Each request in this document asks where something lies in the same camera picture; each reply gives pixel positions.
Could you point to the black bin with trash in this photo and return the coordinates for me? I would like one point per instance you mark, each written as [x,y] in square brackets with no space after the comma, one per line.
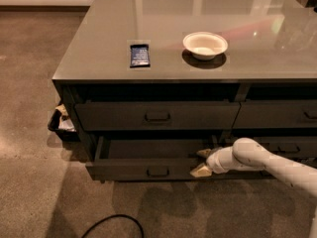
[61,124]

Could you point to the white bowl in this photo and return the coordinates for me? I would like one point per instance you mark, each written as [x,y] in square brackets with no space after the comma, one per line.
[204,45]

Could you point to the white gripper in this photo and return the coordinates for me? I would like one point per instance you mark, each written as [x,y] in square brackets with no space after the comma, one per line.
[213,162]

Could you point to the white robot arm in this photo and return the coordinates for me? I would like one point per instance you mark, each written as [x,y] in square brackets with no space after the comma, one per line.
[247,155]

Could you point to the dark grey drawer cabinet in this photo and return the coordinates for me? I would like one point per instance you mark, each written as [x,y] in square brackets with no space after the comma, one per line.
[271,55]

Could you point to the drawer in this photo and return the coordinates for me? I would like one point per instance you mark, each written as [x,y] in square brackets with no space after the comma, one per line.
[150,158]
[277,114]
[290,147]
[170,115]
[311,162]

